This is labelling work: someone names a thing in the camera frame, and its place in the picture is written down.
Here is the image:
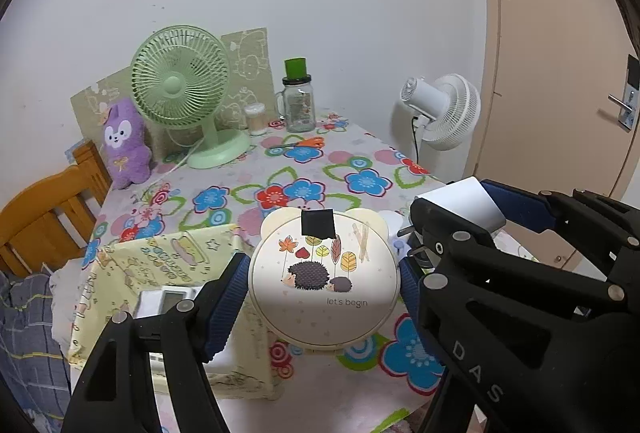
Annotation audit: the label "small white cube charger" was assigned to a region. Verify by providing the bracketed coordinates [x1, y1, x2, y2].
[393, 178, 506, 260]

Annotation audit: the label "white remote control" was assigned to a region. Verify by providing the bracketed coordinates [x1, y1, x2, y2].
[134, 286, 202, 318]

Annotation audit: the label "round hedgehog compact mirror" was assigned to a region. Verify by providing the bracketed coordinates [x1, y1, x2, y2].
[248, 208, 400, 351]

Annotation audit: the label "white oval earbuds case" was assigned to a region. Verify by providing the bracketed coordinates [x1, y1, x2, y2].
[378, 210, 408, 235]

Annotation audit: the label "yellow fabric storage box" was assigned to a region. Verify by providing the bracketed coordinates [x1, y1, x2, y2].
[66, 224, 277, 398]

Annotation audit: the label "floral tablecloth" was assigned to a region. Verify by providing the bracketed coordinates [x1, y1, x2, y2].
[67, 112, 440, 432]

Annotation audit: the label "white standing fan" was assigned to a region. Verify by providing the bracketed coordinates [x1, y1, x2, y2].
[400, 74, 482, 152]

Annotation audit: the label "orange scissors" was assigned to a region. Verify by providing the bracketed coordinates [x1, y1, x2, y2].
[276, 136, 324, 149]

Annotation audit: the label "beige door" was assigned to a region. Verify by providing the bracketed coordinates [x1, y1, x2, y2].
[462, 0, 640, 272]

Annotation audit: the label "purple plush bunny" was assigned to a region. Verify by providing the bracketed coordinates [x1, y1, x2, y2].
[103, 97, 152, 190]

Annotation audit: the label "cotton swab container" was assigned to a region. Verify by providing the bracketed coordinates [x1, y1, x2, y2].
[243, 103, 268, 136]

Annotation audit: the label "wooden bed headboard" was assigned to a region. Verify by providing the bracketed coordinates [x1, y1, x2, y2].
[1, 141, 112, 278]

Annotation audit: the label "glass jar green lid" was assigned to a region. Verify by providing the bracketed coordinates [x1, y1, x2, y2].
[277, 57, 316, 133]

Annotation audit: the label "blue plaid bedding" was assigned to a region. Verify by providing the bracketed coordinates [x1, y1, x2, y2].
[1, 273, 70, 432]

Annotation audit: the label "green desk fan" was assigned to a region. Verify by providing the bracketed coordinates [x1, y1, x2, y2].
[130, 25, 250, 170]

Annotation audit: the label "silver door handle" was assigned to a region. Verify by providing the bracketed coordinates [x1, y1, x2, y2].
[608, 55, 640, 131]

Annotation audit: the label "black fan power cable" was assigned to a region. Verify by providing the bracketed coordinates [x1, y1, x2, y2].
[410, 112, 424, 165]

